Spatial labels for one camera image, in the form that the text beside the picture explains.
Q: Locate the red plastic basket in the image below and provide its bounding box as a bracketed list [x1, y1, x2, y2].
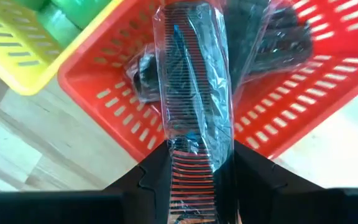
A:
[57, 0, 358, 163]

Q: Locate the yellow plastic basket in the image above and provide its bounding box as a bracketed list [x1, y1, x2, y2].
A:
[0, 0, 127, 96]

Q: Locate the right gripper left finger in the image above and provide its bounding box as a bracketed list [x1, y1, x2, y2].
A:
[0, 139, 174, 224]

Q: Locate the small green shampoo bottle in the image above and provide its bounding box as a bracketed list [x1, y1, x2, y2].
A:
[12, 0, 52, 12]
[35, 0, 113, 47]

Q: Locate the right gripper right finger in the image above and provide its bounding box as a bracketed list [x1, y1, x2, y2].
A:
[231, 139, 358, 224]

